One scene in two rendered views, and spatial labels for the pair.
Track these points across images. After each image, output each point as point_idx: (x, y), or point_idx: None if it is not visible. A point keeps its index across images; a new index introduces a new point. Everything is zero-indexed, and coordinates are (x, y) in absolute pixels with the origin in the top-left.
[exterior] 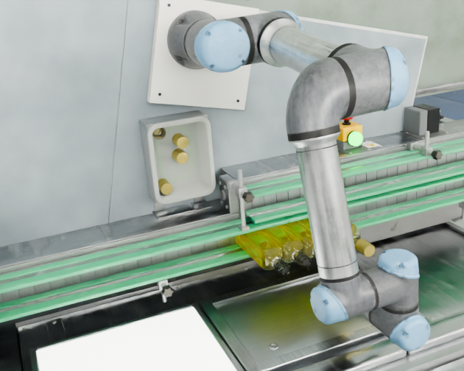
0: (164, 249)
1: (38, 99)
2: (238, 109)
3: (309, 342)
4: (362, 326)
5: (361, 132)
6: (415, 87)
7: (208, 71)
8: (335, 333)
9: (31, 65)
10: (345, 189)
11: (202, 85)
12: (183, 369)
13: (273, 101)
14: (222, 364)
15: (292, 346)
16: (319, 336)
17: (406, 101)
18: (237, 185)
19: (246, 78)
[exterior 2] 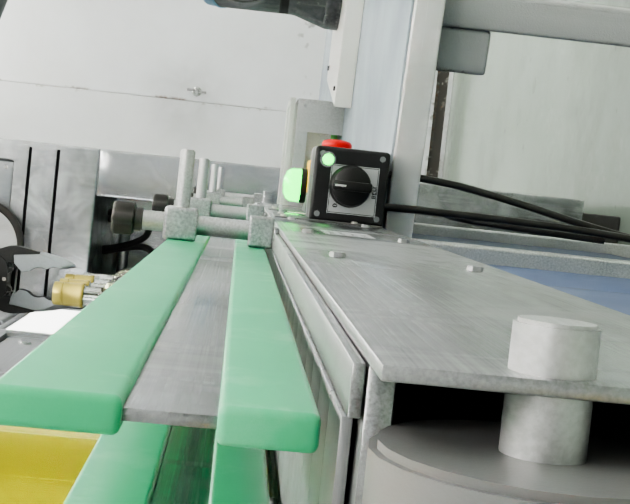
0: None
1: None
2: (333, 103)
3: (0, 348)
4: None
5: (308, 178)
6: (397, 103)
7: (337, 35)
8: None
9: None
10: None
11: (334, 57)
12: (54, 327)
13: (357, 101)
14: (32, 331)
15: (9, 345)
16: (2, 351)
17: (390, 142)
18: (231, 198)
19: (340, 49)
